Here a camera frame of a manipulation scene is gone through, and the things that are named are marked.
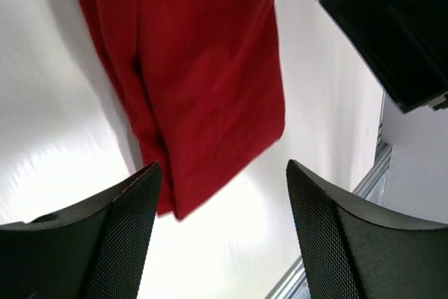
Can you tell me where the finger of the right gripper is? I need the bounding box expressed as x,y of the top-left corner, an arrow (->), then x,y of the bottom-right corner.
319,0 -> 447,113

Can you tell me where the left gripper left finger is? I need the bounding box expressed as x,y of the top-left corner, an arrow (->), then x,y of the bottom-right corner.
1,162 -> 162,298

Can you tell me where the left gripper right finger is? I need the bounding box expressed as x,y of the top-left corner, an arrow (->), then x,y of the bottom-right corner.
286,160 -> 447,298

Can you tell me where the dark red t-shirt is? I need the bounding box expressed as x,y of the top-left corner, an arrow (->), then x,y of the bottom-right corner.
78,0 -> 285,219

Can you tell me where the aluminium mounting rail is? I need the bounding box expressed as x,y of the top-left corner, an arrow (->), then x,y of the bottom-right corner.
265,256 -> 311,299

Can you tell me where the right side aluminium rail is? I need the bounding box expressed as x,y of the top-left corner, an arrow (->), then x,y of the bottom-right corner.
353,143 -> 393,206

